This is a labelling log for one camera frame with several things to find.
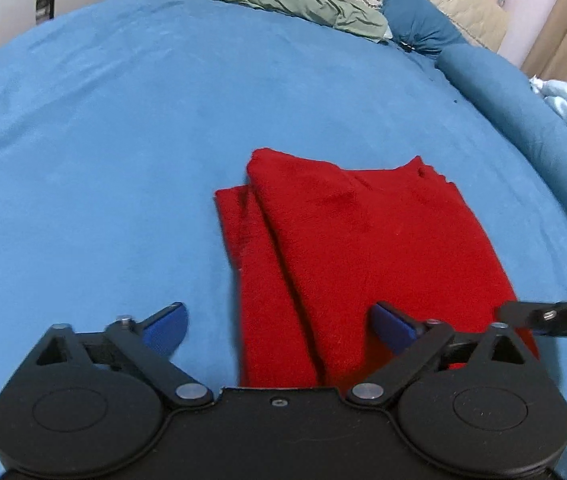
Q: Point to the blue duvet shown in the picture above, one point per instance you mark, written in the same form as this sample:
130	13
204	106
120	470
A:
523	110

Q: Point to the red knit sweater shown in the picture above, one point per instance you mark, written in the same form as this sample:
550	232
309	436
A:
373	250

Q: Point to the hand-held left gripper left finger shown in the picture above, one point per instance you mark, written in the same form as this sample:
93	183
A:
166	330

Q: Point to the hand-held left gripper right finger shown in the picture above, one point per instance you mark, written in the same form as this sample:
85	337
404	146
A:
394	327

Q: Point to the dark blue pillow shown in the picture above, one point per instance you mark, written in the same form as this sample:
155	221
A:
418	22

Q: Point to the green pillow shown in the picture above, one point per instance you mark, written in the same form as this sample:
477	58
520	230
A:
303	2

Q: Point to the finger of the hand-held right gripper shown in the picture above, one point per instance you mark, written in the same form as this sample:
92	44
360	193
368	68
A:
538	317

